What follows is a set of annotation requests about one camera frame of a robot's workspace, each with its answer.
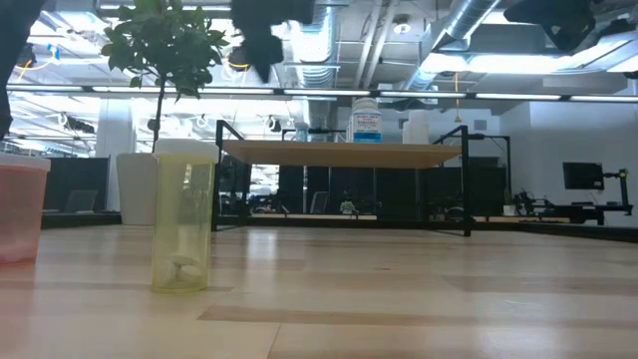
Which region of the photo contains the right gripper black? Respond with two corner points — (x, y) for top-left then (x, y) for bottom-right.
(502, 0), (597, 53)

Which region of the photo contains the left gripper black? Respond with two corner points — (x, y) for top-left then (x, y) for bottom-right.
(230, 0), (317, 84)

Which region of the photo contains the yellow translucent pill bottle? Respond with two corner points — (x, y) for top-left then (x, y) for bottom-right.
(151, 138), (221, 294)

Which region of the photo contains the red translucent pill bottle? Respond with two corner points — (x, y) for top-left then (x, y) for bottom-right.
(0, 153), (52, 266)

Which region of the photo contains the long ceiling strip light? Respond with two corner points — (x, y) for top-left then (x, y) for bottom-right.
(198, 87), (276, 97)
(6, 84), (84, 94)
(569, 94), (638, 104)
(378, 90), (468, 100)
(283, 88), (373, 98)
(475, 92), (562, 102)

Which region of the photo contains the green leafy indoor tree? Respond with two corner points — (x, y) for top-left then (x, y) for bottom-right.
(101, 0), (231, 151)

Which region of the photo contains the black computer monitor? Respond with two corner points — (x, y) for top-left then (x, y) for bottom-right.
(562, 161), (606, 191)

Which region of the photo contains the background desk with equipment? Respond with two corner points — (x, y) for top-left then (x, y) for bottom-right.
(512, 188), (635, 226)

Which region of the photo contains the tall white planter pot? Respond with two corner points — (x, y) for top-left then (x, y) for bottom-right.
(116, 152), (160, 226)

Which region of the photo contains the black office partition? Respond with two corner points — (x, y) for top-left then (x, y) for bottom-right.
(43, 157), (111, 214)

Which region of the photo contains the silver spiral ceiling duct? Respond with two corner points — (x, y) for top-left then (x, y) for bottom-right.
(284, 0), (336, 91)

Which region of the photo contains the wooden shelf black metal frame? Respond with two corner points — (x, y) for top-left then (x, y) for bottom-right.
(213, 119), (474, 238)

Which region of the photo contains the silver slanted ceiling duct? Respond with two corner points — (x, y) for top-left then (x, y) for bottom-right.
(403, 0), (502, 91)

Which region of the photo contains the yellow hanging cord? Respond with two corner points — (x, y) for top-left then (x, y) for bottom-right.
(453, 72), (463, 124)

